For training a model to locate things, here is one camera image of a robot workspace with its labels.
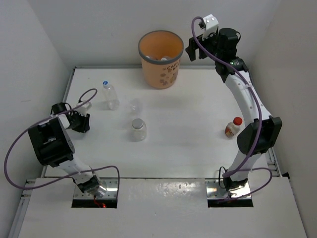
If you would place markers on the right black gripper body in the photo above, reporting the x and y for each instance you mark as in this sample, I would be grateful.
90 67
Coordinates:
209 43

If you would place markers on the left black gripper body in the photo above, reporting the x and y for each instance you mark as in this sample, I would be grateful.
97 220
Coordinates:
77 118

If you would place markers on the tall blue label bottle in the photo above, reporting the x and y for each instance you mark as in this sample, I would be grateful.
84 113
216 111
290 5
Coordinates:
165 58

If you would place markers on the orange plastic bin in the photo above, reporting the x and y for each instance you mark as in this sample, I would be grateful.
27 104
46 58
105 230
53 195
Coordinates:
160 74

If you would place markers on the blue cap clear bottle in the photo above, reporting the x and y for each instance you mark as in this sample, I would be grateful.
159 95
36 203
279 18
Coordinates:
110 95

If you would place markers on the grey cap clear jar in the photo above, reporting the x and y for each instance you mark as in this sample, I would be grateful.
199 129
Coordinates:
139 130

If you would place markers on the red cap juice bottle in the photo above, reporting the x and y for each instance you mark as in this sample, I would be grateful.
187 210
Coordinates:
233 127

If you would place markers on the small capless clear bottle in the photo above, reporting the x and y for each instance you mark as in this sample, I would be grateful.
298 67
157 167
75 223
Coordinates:
136 106

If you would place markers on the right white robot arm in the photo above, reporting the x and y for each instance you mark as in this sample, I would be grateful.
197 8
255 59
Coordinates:
261 127

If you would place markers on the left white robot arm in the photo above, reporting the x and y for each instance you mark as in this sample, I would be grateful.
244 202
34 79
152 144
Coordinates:
53 146

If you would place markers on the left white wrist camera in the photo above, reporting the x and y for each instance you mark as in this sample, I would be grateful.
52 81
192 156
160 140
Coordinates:
84 109

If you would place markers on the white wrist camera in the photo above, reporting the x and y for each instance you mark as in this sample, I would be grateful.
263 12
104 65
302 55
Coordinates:
209 25
84 109

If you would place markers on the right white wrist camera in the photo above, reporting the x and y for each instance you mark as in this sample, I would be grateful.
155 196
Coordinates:
209 25

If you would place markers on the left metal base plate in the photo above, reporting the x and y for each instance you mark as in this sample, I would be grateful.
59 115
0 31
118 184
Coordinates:
110 186

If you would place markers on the metal base plate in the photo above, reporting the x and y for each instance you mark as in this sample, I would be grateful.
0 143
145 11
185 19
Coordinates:
216 191
110 186

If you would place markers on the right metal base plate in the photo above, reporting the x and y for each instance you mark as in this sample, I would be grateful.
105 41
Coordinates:
216 191

